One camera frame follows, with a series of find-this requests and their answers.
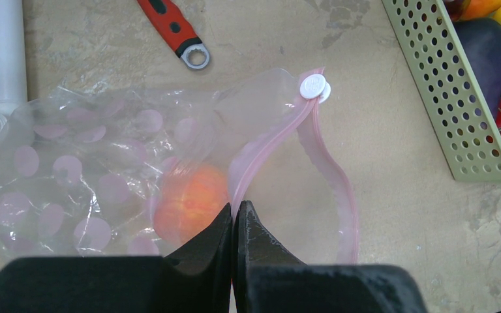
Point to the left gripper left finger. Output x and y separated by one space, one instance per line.
194 278

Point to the pink peach toy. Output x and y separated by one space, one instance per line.
189 202

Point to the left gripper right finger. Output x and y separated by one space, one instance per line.
267 277

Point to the white pvc pipe frame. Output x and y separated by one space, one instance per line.
13 74

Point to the green perforated basket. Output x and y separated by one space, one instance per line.
451 94

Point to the orange green mango toy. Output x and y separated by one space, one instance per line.
462 10

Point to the red handled adjustable wrench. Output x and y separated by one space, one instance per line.
177 32

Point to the purple eggplant toy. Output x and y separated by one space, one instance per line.
481 41

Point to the clear zip top bag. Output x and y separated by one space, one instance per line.
140 171

